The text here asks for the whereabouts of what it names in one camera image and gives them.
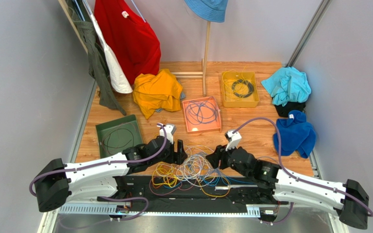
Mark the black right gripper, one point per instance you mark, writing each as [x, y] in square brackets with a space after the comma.
[218, 158]

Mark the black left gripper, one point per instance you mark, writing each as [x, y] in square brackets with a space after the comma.
[178, 157]

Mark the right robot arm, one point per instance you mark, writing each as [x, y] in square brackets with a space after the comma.
[348, 201]

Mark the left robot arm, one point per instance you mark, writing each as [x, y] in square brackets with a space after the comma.
[59, 183]

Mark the pink plastic tray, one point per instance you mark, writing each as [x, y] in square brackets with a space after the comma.
[202, 115]

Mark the yellow shirt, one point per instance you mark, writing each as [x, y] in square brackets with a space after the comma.
[161, 91]

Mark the yellow plastic tray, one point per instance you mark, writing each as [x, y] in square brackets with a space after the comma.
[239, 89]

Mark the green plastic tray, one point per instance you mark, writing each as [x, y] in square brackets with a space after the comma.
[117, 135]

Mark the black cloth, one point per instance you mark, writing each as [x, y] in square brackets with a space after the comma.
[283, 111]

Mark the wooden hat stand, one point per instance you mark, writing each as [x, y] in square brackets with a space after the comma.
[200, 74]

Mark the dark blue towel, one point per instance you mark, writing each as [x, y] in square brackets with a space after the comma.
[296, 134]

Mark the white garment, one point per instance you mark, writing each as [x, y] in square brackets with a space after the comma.
[118, 79]

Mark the cyan cloth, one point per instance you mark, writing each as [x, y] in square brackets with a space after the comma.
[287, 84]

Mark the red shirt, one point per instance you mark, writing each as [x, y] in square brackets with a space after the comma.
[132, 40]

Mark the olive green garment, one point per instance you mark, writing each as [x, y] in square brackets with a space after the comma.
[79, 12]

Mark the blue bucket hat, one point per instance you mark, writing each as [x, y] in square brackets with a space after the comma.
[210, 10]

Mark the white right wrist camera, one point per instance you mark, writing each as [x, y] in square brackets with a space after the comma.
[233, 137]

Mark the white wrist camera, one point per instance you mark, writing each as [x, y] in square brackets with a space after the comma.
[233, 137]
[167, 130]

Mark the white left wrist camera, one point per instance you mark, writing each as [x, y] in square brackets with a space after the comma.
[167, 130]

